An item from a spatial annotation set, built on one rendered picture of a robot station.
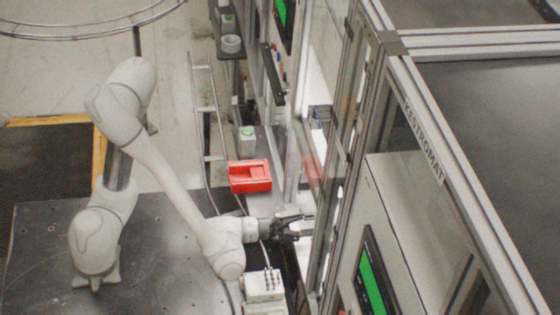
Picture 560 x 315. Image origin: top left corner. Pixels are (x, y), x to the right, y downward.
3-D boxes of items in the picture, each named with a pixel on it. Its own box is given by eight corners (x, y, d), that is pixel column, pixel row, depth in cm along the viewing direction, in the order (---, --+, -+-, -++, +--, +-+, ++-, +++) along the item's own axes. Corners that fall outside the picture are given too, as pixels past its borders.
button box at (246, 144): (237, 147, 266) (237, 126, 258) (256, 146, 267) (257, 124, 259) (239, 161, 260) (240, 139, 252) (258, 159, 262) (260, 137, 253)
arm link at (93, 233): (65, 269, 238) (55, 232, 222) (86, 232, 251) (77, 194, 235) (107, 279, 236) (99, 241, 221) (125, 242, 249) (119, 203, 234)
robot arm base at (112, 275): (71, 297, 236) (68, 288, 232) (73, 250, 251) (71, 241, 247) (121, 292, 239) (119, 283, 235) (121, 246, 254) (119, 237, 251)
